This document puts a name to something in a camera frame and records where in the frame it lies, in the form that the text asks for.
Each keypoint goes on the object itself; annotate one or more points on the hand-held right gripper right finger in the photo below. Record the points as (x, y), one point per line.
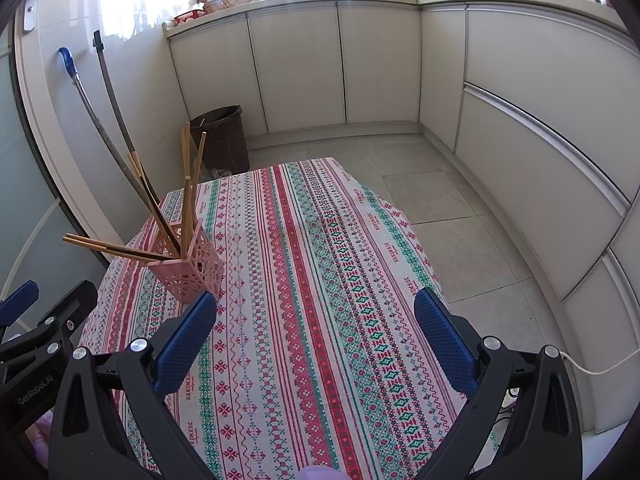
(442, 340)

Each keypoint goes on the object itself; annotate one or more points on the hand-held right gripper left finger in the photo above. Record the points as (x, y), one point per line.
(187, 340)

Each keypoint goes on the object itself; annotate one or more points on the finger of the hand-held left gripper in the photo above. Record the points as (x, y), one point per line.
(20, 301)
(75, 305)

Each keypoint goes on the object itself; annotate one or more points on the pink perforated plastic basket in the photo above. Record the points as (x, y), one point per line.
(200, 270)

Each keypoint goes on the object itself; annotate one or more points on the bunch of wooden chopsticks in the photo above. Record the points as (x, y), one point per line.
(186, 210)

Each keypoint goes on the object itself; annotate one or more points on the person's left hand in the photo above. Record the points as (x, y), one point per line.
(42, 430)

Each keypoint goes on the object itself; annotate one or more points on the person's right hand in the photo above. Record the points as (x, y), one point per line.
(320, 474)

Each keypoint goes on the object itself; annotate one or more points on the frosted glass sliding door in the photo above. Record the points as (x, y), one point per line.
(30, 185)

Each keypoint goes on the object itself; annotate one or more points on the red green patterned tablecloth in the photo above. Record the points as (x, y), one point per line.
(310, 285)

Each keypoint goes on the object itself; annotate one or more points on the dark brown trash bin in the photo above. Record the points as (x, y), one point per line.
(225, 145)

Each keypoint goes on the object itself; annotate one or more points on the white drawer base cabinet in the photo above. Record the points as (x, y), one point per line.
(540, 110)

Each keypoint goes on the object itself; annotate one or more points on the white door base cabinet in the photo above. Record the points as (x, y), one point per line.
(300, 70)

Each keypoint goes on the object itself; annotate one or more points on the red plastic basket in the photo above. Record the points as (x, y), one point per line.
(190, 16)

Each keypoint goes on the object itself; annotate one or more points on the metal basin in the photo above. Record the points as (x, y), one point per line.
(227, 4)

